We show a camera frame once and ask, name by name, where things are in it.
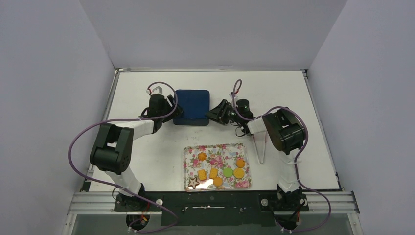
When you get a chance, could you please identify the dark blue square box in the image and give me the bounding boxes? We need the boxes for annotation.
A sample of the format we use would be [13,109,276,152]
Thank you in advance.
[173,118,209,126]

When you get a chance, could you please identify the floral rectangular tray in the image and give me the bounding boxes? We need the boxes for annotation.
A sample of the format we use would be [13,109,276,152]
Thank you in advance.
[183,143,252,191]

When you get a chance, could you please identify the green round cookie lower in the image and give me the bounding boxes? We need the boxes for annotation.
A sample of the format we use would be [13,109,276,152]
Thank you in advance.
[223,167,233,178]

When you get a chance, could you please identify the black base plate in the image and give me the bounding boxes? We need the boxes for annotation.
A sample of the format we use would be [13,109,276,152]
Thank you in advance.
[114,190,309,227]

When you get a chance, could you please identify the dark blue box lid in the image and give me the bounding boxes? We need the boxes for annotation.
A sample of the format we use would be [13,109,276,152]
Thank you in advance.
[176,90,210,118]

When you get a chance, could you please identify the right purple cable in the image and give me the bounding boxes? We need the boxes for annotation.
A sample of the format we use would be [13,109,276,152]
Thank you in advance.
[232,79,332,233]

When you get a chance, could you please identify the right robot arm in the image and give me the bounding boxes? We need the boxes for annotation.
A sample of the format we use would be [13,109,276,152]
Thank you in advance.
[205,99,308,210]

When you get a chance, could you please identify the orange round cookie bottom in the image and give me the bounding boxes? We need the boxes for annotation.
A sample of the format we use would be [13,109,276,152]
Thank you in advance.
[213,177,223,187]

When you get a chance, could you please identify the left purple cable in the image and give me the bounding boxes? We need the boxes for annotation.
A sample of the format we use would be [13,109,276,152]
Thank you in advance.
[68,81,180,233]

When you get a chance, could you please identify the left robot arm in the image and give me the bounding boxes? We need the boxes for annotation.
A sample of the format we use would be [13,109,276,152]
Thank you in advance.
[90,94,183,211]

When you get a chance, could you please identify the square cracker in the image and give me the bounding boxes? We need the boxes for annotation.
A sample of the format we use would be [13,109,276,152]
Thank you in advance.
[209,168,219,179]
[197,169,207,182]

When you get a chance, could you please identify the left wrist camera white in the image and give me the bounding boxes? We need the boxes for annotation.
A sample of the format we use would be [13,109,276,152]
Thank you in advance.
[146,86,163,96]

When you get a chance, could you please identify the purple cable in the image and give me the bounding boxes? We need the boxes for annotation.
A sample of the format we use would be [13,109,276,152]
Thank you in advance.
[68,81,180,233]
[232,79,332,233]

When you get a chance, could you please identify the pink cat paw tongs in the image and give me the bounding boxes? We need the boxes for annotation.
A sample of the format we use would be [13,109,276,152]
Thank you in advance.
[253,132,267,165]

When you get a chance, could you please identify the yellow waffle round cookie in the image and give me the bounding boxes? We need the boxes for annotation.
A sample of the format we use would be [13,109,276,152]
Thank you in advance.
[233,168,245,179]

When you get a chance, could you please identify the square cracker left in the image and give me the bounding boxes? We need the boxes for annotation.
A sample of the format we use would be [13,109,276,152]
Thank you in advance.
[197,169,207,182]

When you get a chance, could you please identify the orange flower cookie middle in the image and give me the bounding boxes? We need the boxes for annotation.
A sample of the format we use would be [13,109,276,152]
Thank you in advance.
[197,152,207,161]

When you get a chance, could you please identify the star chocolate cookie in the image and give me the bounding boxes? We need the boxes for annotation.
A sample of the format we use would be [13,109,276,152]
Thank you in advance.
[187,177,200,189]

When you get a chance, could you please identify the square cracker right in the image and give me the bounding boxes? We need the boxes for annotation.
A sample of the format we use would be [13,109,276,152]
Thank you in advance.
[209,168,219,179]

